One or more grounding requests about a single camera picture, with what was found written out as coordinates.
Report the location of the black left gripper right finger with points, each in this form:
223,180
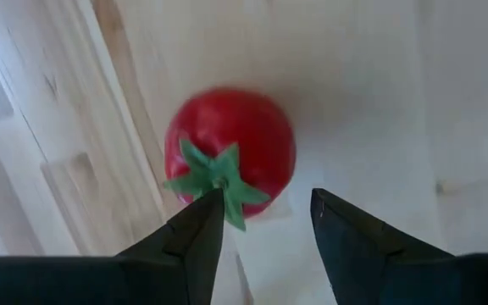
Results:
375,271

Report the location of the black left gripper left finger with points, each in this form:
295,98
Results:
142,279

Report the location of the red tomato with green calyx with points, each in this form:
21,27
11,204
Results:
235,123

